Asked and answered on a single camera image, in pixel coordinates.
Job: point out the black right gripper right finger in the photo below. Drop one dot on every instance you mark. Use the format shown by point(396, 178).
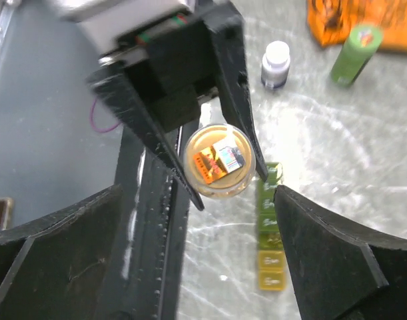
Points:
point(339, 268)

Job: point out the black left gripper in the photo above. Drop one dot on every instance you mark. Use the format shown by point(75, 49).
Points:
point(169, 68)

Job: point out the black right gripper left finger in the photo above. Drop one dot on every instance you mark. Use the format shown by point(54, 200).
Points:
point(54, 267)

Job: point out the clear glass pill bottle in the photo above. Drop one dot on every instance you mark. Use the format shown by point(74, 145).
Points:
point(219, 161)

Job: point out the white capped pill bottle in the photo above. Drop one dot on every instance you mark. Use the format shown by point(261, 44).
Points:
point(275, 65)

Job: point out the orange honey dijon chip bag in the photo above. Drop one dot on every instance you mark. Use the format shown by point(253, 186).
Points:
point(330, 22)

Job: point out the green lidded jar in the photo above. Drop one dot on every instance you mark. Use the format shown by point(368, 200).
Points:
point(361, 44)

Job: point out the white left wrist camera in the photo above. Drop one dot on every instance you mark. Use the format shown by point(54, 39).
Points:
point(102, 21)

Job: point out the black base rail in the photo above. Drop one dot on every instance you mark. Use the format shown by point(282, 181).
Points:
point(143, 278)

